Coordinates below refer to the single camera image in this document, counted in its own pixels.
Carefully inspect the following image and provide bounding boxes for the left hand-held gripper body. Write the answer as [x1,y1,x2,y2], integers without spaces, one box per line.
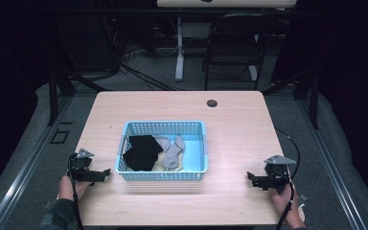
[67,148,103,187]

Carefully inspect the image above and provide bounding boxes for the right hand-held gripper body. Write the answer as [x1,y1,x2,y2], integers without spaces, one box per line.
[254,154,298,195]

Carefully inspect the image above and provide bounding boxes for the black sock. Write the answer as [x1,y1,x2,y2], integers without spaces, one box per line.
[122,134,164,173]

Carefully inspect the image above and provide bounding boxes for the pale yellow sock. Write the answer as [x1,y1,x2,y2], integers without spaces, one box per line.
[151,149,185,173]

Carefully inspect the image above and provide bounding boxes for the light blue plastic basket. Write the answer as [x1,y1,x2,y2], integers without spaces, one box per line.
[115,120,210,183]

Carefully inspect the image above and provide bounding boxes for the grey sock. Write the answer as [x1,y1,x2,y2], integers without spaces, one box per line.
[153,136,173,153]
[161,135,187,171]

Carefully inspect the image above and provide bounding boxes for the person's left hand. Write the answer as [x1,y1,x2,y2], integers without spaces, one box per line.
[58,174,92,202]

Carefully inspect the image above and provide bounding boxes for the person's right hand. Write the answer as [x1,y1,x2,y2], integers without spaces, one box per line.
[270,183,307,229]

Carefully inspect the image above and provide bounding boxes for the black metal stand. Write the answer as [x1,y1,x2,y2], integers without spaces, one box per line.
[261,66,321,130]
[46,61,109,127]

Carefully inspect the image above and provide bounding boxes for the black folding chair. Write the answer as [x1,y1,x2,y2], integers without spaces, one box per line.
[201,12,278,92]

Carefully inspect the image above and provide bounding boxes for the white background table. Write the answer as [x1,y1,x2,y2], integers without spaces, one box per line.
[156,0,298,82]

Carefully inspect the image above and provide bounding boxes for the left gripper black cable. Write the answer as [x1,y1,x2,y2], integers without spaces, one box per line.
[68,152,85,230]

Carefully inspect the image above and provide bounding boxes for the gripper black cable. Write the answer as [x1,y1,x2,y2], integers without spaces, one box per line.
[273,126,302,230]
[68,152,85,230]

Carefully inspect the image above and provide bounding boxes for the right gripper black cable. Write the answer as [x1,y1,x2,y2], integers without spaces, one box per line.
[273,126,302,230]

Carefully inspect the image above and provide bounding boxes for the black floor outlet frame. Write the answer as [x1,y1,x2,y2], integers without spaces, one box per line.
[50,128,71,145]

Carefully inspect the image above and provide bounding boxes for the aluminium floor rail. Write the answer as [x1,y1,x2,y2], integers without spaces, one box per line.
[295,97,368,230]
[0,95,75,230]

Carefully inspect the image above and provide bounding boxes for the bundle of floor cables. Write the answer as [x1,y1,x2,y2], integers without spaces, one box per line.
[116,42,181,92]

